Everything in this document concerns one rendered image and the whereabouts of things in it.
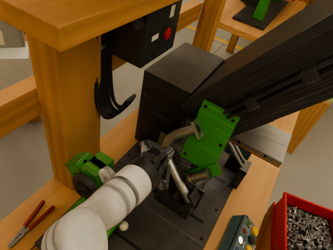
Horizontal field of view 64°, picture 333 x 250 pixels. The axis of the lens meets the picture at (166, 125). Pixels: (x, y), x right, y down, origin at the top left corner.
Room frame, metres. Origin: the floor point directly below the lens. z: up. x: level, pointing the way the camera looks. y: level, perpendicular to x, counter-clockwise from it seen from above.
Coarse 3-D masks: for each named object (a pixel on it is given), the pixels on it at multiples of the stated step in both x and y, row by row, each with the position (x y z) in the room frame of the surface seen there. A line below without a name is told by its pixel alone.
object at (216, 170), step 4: (208, 164) 0.54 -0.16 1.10; (212, 164) 0.54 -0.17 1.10; (216, 164) 0.54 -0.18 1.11; (192, 168) 0.55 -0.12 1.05; (196, 168) 0.54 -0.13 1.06; (200, 168) 0.54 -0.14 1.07; (204, 168) 0.54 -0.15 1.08; (212, 168) 0.53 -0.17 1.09; (216, 168) 0.53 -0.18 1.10; (220, 168) 0.54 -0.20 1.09; (192, 172) 0.54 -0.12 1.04; (212, 172) 0.53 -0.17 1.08; (216, 172) 0.53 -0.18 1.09; (220, 172) 0.53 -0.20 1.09
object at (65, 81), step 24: (216, 0) 1.41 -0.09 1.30; (216, 24) 1.44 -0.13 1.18; (48, 48) 0.47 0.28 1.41; (72, 48) 0.50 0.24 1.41; (96, 48) 0.57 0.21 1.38; (48, 72) 0.47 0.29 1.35; (72, 72) 0.50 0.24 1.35; (96, 72) 0.57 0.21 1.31; (48, 96) 0.48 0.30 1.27; (72, 96) 0.49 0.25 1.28; (48, 120) 0.48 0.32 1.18; (72, 120) 0.49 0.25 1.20; (96, 120) 0.57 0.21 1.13; (48, 144) 0.49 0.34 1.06; (72, 144) 0.48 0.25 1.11; (96, 144) 0.57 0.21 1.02
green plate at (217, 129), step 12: (204, 108) 0.61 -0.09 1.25; (216, 108) 0.60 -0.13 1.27; (204, 120) 0.60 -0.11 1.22; (216, 120) 0.59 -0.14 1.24; (228, 120) 0.58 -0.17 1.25; (204, 132) 0.58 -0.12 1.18; (216, 132) 0.58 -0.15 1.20; (228, 132) 0.57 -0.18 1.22; (192, 144) 0.58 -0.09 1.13; (204, 144) 0.57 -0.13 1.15; (216, 144) 0.56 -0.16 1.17; (192, 156) 0.56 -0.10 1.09; (204, 156) 0.56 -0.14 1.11; (216, 156) 0.55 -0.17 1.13
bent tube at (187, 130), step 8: (184, 128) 0.58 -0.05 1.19; (192, 128) 0.57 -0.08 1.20; (200, 128) 0.58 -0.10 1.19; (168, 136) 0.57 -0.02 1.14; (176, 136) 0.57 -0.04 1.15; (184, 136) 0.57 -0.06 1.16; (200, 136) 0.56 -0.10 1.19; (168, 144) 0.57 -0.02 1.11; (176, 168) 0.54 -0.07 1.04; (176, 176) 0.52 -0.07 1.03; (176, 184) 0.51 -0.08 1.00; (184, 184) 0.51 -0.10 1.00; (184, 192) 0.49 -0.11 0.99; (184, 200) 0.48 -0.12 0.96
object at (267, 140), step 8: (256, 128) 0.73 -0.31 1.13; (264, 128) 0.74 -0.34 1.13; (272, 128) 0.75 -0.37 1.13; (240, 136) 0.67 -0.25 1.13; (248, 136) 0.68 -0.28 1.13; (256, 136) 0.69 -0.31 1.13; (264, 136) 0.70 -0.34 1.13; (272, 136) 0.71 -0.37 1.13; (280, 136) 0.72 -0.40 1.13; (288, 136) 0.73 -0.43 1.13; (240, 144) 0.65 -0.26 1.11; (248, 144) 0.64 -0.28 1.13; (256, 144) 0.65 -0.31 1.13; (264, 144) 0.66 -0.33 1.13; (272, 144) 0.67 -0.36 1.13; (280, 144) 0.68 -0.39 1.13; (256, 152) 0.63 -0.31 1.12; (264, 152) 0.62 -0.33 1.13; (272, 152) 0.63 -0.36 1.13; (280, 152) 0.64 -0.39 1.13; (272, 160) 0.61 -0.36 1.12; (280, 160) 0.60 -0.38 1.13
